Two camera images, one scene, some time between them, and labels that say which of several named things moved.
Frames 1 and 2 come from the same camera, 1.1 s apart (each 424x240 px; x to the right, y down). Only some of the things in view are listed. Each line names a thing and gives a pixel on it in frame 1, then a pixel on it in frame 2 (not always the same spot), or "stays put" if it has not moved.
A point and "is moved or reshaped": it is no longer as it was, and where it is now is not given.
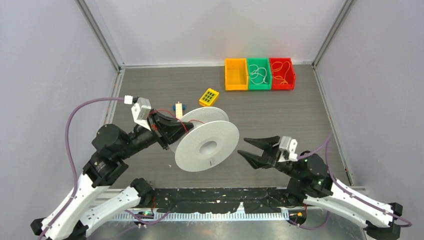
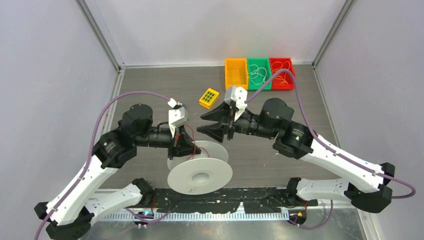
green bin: (259, 74) stays put
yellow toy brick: (209, 96) stays put
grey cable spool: (207, 145) is moved or reshaped
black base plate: (215, 200) stays put
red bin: (283, 76) stays put
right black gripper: (257, 161) to (224, 115)
